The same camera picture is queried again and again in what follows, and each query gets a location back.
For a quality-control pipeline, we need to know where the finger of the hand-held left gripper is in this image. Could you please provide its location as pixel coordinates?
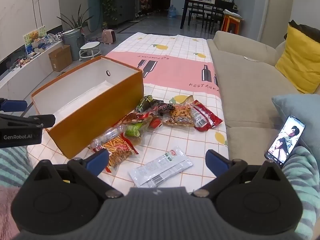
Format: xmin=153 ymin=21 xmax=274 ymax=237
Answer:
xmin=0 ymin=114 xmax=56 ymax=131
xmin=0 ymin=99 xmax=28 ymax=112

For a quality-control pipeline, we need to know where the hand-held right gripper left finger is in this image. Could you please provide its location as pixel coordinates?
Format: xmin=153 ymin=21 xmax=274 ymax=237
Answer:
xmin=31 ymin=149 xmax=124 ymax=199

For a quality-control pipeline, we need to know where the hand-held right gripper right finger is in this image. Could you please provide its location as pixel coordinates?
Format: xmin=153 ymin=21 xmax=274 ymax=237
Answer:
xmin=191 ymin=149 xmax=286 ymax=199

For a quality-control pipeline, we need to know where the orange spicy strips packet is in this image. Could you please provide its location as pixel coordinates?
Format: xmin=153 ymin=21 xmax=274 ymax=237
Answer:
xmin=99 ymin=134 xmax=139 ymax=168

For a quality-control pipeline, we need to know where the clear packet of round snacks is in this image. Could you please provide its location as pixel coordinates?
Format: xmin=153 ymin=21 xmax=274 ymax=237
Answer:
xmin=89 ymin=125 xmax=127 ymax=152

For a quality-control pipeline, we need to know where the orange cardboard box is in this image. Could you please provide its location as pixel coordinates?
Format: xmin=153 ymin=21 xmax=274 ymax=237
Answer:
xmin=30 ymin=56 xmax=145 ymax=159

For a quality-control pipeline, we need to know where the red packet with white label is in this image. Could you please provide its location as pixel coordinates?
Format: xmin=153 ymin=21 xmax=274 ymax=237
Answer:
xmin=192 ymin=100 xmax=223 ymax=132

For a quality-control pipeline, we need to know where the red duck leg packet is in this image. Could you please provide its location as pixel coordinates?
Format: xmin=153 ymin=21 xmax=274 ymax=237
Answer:
xmin=114 ymin=112 xmax=153 ymax=131

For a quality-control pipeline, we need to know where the white snack packet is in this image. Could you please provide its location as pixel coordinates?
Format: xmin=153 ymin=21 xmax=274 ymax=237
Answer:
xmin=129 ymin=146 xmax=193 ymax=187

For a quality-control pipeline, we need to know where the clear packet of yellow beans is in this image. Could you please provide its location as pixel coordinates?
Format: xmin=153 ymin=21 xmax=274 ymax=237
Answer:
xmin=163 ymin=95 xmax=196 ymax=128

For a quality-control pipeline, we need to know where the black and green snack packet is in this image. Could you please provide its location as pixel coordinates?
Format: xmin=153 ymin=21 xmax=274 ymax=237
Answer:
xmin=136 ymin=95 xmax=155 ymax=113

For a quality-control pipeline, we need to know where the dark round snack packet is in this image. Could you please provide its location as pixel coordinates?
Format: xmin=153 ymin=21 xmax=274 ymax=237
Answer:
xmin=149 ymin=99 xmax=175 ymax=116

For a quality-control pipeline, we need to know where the person's left leg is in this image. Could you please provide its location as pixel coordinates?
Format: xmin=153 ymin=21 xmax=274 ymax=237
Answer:
xmin=0 ymin=146 xmax=33 ymax=188

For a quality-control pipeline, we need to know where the person's leg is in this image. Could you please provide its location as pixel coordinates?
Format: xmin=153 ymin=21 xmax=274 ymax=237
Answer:
xmin=0 ymin=146 xmax=33 ymax=188
xmin=282 ymin=146 xmax=320 ymax=240

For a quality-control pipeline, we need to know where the white low cabinet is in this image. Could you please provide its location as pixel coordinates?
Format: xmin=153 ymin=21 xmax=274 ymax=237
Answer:
xmin=0 ymin=40 xmax=64 ymax=98

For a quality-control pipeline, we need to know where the brown cardboard carton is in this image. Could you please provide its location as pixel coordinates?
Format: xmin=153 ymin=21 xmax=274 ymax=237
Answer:
xmin=48 ymin=45 xmax=73 ymax=72

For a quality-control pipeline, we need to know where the smartphone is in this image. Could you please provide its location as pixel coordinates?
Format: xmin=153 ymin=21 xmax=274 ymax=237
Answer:
xmin=264 ymin=115 xmax=306 ymax=167

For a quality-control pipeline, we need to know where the pile of small toys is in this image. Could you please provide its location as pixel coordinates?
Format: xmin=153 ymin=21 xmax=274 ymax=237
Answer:
xmin=25 ymin=33 xmax=63 ymax=55

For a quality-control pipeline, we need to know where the pink blanket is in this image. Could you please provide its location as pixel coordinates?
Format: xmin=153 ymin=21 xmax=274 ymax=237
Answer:
xmin=0 ymin=185 xmax=21 ymax=240

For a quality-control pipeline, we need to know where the teddy bear picture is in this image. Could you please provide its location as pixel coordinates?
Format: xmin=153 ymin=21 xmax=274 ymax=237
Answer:
xmin=24 ymin=26 xmax=47 ymax=47

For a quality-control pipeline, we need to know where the beige sofa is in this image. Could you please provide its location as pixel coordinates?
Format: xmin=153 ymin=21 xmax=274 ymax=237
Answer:
xmin=207 ymin=31 xmax=320 ymax=166

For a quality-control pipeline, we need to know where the grey bin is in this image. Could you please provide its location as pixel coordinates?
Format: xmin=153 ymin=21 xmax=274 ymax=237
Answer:
xmin=61 ymin=29 xmax=83 ymax=61

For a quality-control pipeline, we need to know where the person's right leg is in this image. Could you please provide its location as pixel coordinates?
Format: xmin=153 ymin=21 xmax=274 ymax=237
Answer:
xmin=282 ymin=146 xmax=320 ymax=240

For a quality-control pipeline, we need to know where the white round stool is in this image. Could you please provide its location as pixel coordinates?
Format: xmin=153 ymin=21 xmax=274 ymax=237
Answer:
xmin=79 ymin=42 xmax=102 ymax=62

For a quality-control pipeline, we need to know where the light blue pillow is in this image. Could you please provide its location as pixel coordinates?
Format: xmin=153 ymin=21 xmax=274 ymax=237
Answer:
xmin=272 ymin=94 xmax=320 ymax=153

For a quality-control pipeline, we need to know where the checked lemon print tablecloth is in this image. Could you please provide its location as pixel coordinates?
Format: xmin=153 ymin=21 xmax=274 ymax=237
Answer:
xmin=26 ymin=32 xmax=229 ymax=195

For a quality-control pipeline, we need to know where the spiky green plant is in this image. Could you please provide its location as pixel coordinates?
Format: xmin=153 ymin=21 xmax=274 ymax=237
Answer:
xmin=57 ymin=4 xmax=94 ymax=34

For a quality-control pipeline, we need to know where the yellow pillow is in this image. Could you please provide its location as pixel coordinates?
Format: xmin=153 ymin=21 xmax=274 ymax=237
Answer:
xmin=275 ymin=24 xmax=320 ymax=94

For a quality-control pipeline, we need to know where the orange stool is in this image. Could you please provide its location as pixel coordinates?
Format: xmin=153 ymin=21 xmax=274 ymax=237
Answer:
xmin=220 ymin=14 xmax=242 ymax=34

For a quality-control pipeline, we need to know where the grey dresser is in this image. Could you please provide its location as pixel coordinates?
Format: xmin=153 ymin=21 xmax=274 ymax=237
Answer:
xmin=104 ymin=0 xmax=135 ymax=26

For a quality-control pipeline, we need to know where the dark dining chair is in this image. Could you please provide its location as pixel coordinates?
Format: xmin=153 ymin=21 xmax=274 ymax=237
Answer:
xmin=205 ymin=0 xmax=227 ymax=34
xmin=189 ymin=4 xmax=208 ymax=28

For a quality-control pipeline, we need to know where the dark dining table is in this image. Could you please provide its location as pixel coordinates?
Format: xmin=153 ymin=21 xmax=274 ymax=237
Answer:
xmin=180 ymin=0 xmax=225 ymax=29

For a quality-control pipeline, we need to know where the black jacket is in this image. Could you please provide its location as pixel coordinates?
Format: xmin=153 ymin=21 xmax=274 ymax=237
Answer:
xmin=284 ymin=20 xmax=320 ymax=41

